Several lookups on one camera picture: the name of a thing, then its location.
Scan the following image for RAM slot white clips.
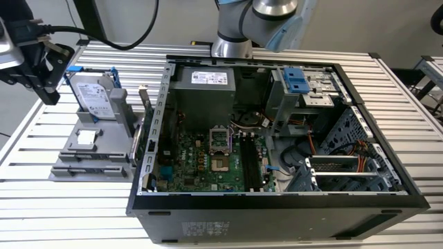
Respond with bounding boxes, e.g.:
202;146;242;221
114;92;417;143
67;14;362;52
246;132;255;192
254;132;265;192

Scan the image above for hard disk blue carrier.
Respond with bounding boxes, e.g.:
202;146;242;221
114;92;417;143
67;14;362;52
63;66;122;122

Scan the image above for silver CPU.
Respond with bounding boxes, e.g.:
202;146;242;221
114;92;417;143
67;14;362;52
76;130;96;144

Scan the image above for grey parts rack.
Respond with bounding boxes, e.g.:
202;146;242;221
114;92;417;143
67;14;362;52
48;87;154;184

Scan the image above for black case fan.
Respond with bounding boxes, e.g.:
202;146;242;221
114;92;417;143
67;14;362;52
158;103;179;167

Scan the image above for grey power supply unit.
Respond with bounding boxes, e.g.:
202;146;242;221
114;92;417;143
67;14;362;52
168;66;238;130

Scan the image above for CPU socket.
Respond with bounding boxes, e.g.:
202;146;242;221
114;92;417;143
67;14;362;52
210;154;232;172

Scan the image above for green motherboard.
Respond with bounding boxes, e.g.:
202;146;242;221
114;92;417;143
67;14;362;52
158;129;278;194

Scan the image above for metal drive cage blue latches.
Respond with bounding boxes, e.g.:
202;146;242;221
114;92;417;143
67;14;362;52
265;66;353;137

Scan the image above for black PC case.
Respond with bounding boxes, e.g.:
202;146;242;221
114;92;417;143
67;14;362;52
124;53;433;244

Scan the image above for grey metal disk bay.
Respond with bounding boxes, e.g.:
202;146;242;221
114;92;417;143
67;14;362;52
287;155;391;193

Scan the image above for black camera cable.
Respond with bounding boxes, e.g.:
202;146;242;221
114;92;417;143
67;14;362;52
7;0;160;51

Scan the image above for black upright post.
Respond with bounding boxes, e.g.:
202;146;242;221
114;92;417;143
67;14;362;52
74;0;108;42

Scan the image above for metal socket cover frame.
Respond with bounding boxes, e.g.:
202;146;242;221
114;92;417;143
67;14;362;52
210;125;232;154

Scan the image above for thin wire locking lever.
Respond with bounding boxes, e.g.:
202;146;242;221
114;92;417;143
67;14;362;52
228;128;238;155

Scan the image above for thick black cable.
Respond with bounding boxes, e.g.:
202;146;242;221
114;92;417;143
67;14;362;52
279;144;313;179

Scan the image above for orange wire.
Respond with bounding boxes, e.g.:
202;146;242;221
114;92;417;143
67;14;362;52
307;121;317;156

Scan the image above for red yellow power wires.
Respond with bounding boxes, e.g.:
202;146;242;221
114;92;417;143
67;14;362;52
353;140;374;173

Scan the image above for metal frame table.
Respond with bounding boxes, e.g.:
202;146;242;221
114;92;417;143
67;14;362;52
391;55;443;116

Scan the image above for black curved hose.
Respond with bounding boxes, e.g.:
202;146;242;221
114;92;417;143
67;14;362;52
430;4;443;35

